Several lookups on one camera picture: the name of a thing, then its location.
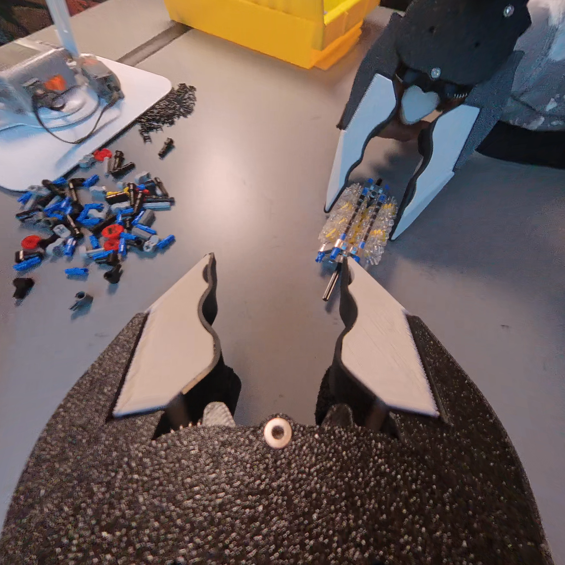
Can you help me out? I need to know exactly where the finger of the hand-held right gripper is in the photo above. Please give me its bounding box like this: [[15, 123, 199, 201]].
[[324, 71, 407, 214], [390, 103, 483, 241]]

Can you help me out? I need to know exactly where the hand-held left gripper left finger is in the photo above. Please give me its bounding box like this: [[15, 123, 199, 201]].
[[112, 254, 241, 417]]

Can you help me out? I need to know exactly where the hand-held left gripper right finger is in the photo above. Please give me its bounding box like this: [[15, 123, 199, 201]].
[[318, 258, 439, 417]]

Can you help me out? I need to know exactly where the transparent brick engine model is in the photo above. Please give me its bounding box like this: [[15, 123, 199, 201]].
[[316, 180, 398, 303]]

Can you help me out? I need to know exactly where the yellow plastic bin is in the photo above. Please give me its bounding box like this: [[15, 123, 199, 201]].
[[165, 0, 380, 69]]

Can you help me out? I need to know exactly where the person's right forearm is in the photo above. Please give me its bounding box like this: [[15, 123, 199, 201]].
[[477, 0, 565, 170]]

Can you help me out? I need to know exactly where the grey desk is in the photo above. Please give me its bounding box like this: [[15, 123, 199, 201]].
[[0, 0, 565, 565]]

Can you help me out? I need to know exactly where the pile of mixed brick parts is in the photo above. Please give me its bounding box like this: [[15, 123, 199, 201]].
[[14, 146, 177, 285]]

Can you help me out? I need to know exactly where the heap of black pins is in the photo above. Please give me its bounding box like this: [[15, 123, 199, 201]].
[[137, 82, 197, 142]]

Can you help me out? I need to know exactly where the white book stand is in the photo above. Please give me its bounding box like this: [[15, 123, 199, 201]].
[[0, 0, 173, 193]]

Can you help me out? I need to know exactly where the small grey motor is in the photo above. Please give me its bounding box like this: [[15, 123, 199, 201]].
[[78, 55, 124, 105]]

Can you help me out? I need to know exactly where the grey battery box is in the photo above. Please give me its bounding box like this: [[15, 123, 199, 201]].
[[0, 44, 84, 115]]

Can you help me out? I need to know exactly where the black cable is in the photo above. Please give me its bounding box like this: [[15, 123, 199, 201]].
[[31, 84, 120, 146]]

